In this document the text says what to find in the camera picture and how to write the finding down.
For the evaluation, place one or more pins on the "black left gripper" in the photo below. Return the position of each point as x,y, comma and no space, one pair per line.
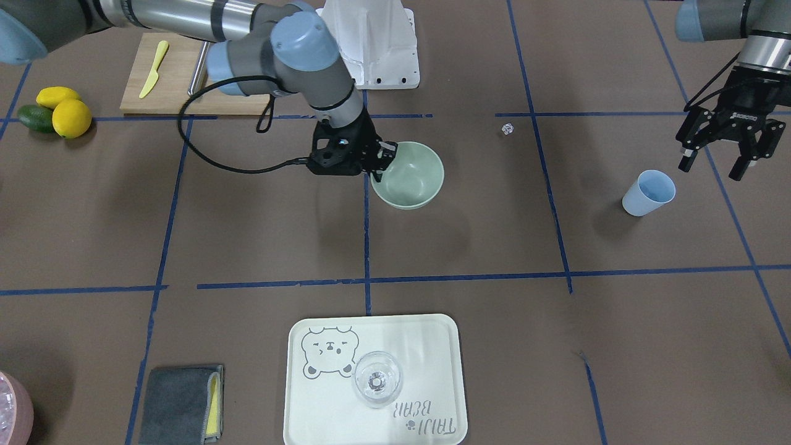
740,115

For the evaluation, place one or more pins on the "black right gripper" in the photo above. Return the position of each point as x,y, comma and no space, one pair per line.
365,141

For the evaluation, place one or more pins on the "green bowl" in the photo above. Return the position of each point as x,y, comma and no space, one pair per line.
414,177

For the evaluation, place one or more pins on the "light blue plastic cup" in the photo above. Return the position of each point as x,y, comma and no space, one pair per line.
651,190

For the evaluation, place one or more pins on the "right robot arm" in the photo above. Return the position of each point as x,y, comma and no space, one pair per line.
255,48

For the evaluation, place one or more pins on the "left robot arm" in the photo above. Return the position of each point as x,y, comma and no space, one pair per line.
764,27

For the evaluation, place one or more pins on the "pink bowl with ice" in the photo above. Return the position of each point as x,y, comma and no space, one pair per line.
17,413

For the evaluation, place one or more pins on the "wooden cutting board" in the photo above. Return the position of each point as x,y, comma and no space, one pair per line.
177,72

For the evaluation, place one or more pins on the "clear wine glass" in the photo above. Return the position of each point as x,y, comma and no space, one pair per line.
378,379

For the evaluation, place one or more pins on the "yellow plastic knife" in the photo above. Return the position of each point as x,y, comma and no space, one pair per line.
153,74

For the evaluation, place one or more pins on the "cream bear tray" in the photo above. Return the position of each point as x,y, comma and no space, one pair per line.
321,406

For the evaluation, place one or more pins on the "yellow lemon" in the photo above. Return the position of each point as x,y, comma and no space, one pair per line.
51,97
71,118

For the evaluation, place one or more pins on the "grey folded cloth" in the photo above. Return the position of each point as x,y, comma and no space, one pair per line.
183,405

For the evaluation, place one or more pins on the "green avocado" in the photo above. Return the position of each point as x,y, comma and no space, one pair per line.
36,117

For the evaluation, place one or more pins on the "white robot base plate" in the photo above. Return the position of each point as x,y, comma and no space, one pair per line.
378,42

